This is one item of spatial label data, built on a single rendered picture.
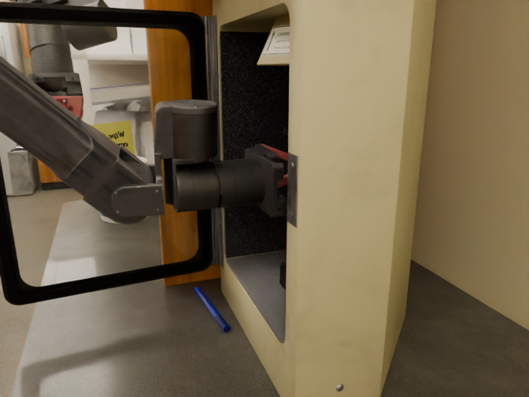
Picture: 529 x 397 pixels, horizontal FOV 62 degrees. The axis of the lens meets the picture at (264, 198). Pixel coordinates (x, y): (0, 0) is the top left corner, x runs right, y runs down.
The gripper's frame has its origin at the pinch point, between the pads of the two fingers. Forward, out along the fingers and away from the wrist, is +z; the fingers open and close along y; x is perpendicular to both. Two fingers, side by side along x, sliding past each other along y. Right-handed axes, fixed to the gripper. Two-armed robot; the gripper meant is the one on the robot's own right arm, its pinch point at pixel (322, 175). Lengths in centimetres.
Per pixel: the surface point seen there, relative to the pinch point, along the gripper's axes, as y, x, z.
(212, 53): 17.6, -15.2, -9.9
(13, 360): 156, 121, -74
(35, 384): 2.1, 23.9, -37.4
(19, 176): 12.9, 0.3, -37.2
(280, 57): -3.6, -14.7, -7.8
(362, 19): -14.2, -17.9, -4.5
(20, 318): 196, 122, -76
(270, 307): -3.4, 16.1, -8.5
